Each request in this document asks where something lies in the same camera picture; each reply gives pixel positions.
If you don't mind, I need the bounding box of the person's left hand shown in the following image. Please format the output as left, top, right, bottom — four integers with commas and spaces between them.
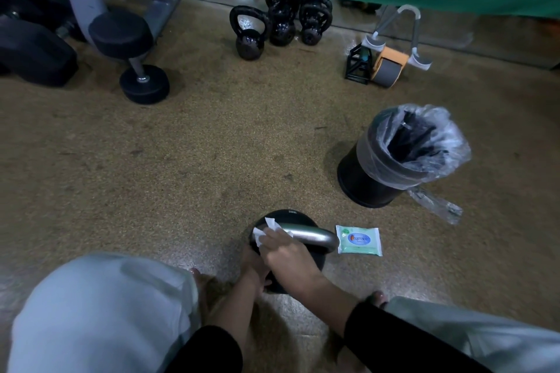
240, 246, 274, 295

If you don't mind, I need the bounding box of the person's right hand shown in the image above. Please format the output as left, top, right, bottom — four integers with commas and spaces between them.
262, 234, 328, 297

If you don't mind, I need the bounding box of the white wet wipe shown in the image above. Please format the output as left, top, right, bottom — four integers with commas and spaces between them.
253, 218, 295, 256

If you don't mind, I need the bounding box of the large black kettlebell silver handle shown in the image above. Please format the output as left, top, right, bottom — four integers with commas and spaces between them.
248, 209, 341, 295

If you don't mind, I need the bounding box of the person's right forearm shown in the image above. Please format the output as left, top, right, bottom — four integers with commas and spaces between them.
302, 274, 493, 373

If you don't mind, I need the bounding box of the person's left forearm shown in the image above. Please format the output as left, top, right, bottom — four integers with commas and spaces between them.
164, 274, 264, 373

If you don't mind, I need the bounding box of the green wet wipes packet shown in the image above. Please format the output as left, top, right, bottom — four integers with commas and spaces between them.
335, 224, 384, 257

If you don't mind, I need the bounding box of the black round trash bin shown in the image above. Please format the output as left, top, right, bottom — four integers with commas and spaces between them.
337, 107, 438, 209

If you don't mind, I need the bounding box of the person's right foot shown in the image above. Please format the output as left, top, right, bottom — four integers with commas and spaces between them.
362, 291, 389, 310

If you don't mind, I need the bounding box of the clear plastic wrapper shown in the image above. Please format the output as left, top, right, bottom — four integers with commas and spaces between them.
406, 186, 464, 226

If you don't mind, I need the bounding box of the person's left leg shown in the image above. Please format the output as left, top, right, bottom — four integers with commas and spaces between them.
8, 253, 201, 373

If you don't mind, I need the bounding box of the person's leg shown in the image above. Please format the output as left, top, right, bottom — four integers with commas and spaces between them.
384, 296, 560, 373
8, 253, 201, 373

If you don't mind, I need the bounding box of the clear plastic bin liner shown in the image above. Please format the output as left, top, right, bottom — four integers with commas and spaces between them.
356, 103, 473, 191

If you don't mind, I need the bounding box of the orange grey ab roller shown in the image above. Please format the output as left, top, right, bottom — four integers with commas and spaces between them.
360, 4, 434, 89

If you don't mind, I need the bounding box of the person's right leg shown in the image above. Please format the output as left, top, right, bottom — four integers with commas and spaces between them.
384, 296, 560, 373

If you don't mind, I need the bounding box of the black round dumbbell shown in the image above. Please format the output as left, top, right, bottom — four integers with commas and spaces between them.
88, 9, 171, 105

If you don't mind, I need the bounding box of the black hex dumbbell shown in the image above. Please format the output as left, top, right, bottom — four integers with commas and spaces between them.
0, 0, 80, 88

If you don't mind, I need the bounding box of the black open frame stand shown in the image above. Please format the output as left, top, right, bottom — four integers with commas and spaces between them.
344, 43, 376, 86

